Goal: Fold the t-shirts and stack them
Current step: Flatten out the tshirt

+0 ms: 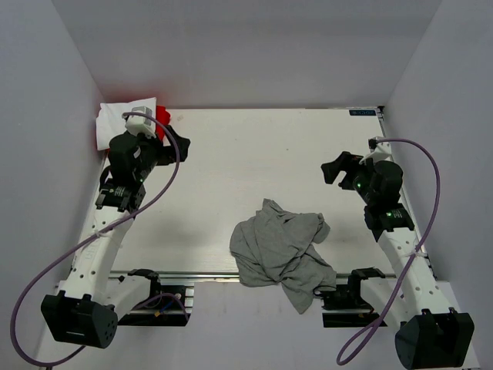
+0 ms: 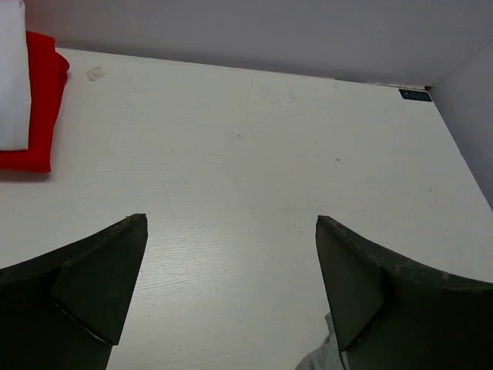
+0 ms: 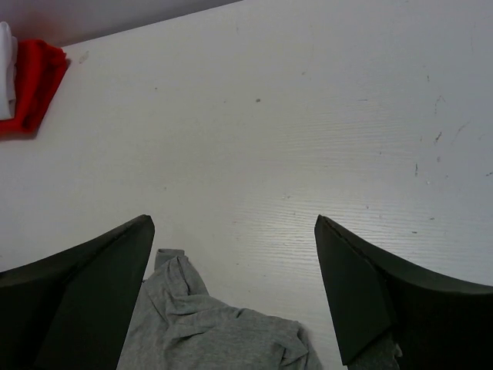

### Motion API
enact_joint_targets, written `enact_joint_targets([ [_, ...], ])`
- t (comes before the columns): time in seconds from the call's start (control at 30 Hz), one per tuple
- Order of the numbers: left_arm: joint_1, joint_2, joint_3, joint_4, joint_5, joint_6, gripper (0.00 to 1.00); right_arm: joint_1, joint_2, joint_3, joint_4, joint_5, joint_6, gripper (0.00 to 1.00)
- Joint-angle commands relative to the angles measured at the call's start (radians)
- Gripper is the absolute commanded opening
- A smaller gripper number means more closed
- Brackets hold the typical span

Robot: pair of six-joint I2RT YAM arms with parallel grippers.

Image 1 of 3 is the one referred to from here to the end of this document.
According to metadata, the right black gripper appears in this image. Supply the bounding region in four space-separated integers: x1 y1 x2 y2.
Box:
321 151 380 205

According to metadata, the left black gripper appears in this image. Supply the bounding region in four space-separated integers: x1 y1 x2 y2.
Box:
133 126 190 182

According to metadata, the grey t shirt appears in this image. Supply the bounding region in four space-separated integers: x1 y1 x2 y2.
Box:
230 199 337 314

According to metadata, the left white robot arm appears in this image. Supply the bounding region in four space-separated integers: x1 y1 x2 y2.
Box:
41 126 190 348

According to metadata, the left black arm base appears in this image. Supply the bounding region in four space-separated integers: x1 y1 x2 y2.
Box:
116 269 193 327

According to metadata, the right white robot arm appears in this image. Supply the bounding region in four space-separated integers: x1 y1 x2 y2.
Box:
321 151 475 369

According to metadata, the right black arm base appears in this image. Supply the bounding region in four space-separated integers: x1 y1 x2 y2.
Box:
314 267 391 328

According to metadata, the red folded t shirt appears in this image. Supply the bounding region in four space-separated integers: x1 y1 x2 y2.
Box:
155 106 171 142

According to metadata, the blue table label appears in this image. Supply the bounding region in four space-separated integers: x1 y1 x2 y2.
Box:
349 109 377 116

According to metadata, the white folded t shirt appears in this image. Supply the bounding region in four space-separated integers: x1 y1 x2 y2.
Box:
96 97 156 151

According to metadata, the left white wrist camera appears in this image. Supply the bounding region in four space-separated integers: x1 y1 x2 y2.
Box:
122 106 156 138

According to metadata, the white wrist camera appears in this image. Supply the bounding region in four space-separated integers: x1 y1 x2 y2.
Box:
359 136 391 165
122 106 156 138

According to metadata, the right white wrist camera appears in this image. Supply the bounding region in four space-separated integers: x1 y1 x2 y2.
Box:
359 136 391 165

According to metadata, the aluminium table rail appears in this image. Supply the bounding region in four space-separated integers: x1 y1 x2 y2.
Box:
108 271 397 279

